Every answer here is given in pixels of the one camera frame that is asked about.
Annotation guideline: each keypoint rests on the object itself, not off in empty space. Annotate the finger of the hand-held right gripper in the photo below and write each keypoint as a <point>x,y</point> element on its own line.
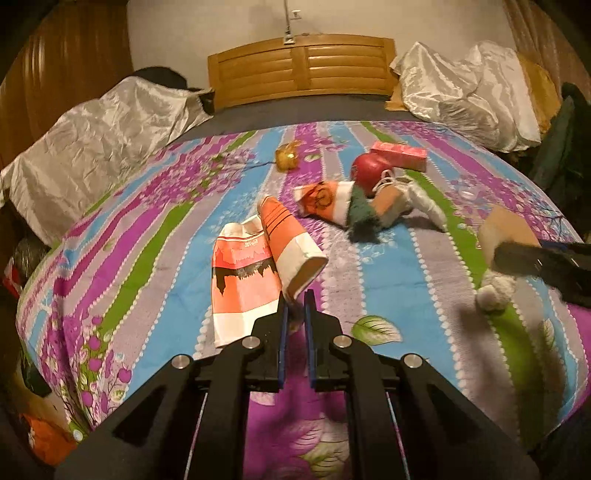
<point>554,245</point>
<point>526,261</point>

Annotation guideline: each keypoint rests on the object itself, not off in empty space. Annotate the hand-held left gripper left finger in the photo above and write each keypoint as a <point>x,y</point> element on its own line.
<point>281,355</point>

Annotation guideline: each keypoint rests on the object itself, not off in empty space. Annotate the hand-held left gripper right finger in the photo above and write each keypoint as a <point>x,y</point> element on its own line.
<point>310,355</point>

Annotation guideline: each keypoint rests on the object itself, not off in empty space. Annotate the small tan cardboard box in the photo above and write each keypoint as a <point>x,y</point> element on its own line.
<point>503,226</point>

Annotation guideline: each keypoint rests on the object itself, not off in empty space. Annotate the crumpled white tissue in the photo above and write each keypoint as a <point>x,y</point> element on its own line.
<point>496,290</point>

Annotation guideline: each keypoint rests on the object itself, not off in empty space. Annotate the flattened orange paper cup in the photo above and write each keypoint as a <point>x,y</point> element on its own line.
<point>244,295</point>

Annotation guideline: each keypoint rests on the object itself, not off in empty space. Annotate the dark jacket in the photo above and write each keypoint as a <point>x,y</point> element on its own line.
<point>568,138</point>

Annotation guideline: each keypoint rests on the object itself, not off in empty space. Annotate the green cloth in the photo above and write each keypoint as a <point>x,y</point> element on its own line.
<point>364,217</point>

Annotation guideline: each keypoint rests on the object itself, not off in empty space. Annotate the orange paper cup with drawing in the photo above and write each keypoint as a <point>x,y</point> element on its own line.
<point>323,201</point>

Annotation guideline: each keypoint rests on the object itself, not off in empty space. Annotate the pink box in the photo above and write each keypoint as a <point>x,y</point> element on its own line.
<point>399,156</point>

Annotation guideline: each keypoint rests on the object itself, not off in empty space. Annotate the white satin cloth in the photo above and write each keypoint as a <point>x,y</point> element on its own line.
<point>461,92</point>
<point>92,138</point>

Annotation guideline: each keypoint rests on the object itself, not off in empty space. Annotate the red apple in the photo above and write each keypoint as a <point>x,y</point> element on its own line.
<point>369,173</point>

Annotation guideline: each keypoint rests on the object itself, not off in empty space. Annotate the gold foil wrapper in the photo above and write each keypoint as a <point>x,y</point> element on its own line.
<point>287,158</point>

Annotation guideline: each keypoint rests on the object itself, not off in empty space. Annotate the patterned curtain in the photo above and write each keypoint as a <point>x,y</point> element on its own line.
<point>535,27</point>

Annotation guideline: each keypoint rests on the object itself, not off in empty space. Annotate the grey bed sheet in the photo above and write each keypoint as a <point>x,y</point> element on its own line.
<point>277,115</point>

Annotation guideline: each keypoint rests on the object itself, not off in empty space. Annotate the orange bag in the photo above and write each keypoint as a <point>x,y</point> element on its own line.
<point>48,436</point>

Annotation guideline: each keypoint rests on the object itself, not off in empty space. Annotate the dark green bag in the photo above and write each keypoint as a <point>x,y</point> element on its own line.
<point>34,378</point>

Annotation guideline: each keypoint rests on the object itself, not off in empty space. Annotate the dark plastic bag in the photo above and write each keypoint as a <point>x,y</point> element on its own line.
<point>30,254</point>

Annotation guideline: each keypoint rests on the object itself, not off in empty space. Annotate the wooden headboard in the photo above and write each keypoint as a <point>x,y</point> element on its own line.
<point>323,69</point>

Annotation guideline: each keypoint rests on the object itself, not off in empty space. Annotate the red bag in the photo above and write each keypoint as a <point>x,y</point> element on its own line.
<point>11,277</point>

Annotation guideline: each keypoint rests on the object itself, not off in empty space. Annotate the black cloth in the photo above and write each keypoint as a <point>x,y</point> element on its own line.
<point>157,76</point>

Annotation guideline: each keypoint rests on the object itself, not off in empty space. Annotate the metal pole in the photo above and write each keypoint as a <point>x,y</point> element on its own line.
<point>287,23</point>

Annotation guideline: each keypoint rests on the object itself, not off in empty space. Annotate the wooden wardrobe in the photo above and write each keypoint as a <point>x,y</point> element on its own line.
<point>69,69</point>

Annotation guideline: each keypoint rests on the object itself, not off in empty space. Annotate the wall outlet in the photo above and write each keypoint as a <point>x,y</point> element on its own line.
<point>295,14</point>

